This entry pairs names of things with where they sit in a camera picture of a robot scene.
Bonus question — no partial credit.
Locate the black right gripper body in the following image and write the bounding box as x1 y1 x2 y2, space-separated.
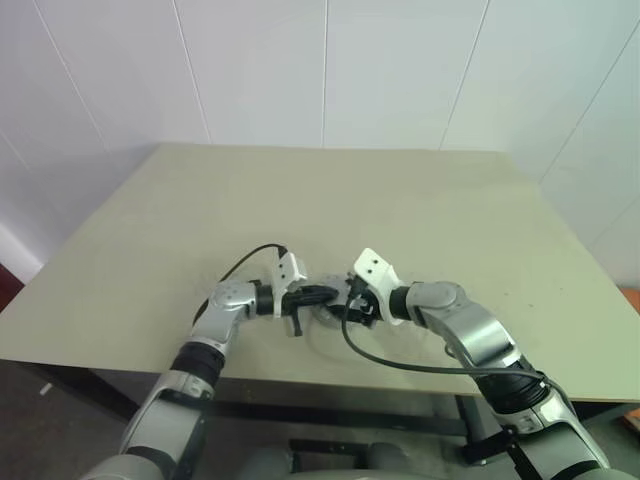
344 282 382 329

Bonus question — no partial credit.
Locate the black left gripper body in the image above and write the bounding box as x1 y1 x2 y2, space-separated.
281 284 309 338

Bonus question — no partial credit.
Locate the grey metal motor housing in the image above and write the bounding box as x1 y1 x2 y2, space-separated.
308 299 351 332

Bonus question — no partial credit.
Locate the grey motor lid circuit board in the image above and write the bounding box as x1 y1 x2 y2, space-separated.
314 272 351 307

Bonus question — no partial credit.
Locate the orange object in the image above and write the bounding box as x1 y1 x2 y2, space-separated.
618 284 640 317

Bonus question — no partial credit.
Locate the dark red panel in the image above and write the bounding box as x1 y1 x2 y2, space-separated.
0 262 27 302

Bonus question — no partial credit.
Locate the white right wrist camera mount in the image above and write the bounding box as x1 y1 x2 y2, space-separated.
352 247 407 327

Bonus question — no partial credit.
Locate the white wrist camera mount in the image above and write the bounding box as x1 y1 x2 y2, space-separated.
352 247 407 327
271 252 310 336

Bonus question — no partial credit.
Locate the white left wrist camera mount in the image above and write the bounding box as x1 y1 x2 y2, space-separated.
271 252 310 336

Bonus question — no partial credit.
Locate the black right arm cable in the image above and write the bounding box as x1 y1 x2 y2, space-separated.
341 293 575 407

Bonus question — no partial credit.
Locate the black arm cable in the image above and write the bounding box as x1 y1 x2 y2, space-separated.
341 293 575 407
192 243 289 326

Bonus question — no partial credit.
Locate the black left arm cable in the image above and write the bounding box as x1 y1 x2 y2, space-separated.
192 243 289 326

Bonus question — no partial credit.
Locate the black metal table frame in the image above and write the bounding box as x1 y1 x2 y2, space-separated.
0 358 640 464

